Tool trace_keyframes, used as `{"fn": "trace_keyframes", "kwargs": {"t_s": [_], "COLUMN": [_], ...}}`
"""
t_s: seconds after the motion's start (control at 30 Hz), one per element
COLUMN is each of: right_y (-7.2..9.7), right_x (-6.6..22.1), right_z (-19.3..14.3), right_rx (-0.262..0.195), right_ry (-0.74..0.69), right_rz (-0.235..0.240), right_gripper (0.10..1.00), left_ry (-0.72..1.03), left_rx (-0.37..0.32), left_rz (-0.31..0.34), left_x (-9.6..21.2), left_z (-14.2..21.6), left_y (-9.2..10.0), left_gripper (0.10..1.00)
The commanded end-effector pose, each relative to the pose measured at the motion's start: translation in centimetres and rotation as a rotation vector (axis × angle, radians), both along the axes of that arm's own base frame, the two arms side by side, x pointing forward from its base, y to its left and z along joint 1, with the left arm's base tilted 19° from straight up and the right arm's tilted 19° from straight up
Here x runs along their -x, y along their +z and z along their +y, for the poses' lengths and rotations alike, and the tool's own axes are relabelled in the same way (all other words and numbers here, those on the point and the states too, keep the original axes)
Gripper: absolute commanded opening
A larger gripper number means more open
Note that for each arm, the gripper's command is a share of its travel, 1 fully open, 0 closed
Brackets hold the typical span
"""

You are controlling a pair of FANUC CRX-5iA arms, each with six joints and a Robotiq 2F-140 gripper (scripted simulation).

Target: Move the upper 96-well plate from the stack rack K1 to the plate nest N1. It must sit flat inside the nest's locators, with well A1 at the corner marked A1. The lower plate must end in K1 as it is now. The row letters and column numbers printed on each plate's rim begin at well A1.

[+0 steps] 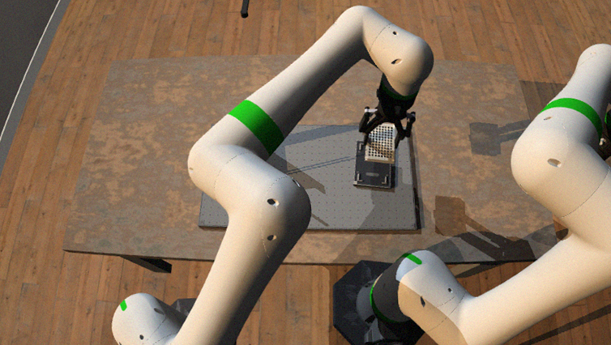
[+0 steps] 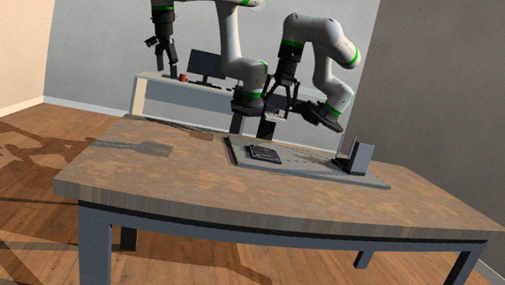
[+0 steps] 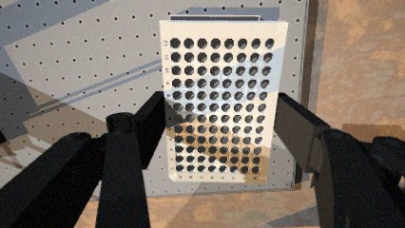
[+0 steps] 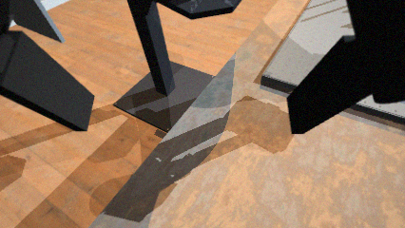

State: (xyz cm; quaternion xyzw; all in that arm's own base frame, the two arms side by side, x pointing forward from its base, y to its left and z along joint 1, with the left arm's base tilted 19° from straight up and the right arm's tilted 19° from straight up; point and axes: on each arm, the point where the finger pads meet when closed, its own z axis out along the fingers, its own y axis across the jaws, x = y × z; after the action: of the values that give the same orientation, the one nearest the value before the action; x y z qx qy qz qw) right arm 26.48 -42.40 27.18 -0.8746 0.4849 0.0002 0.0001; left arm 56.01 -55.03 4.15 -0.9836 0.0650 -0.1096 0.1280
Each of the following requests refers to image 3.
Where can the white well plate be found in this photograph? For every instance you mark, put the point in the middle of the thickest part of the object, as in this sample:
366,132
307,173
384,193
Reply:
213,132

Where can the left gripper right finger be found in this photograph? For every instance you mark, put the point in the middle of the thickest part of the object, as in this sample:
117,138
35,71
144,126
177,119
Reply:
349,193

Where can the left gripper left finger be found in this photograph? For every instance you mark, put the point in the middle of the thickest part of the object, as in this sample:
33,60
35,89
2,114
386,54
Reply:
43,195

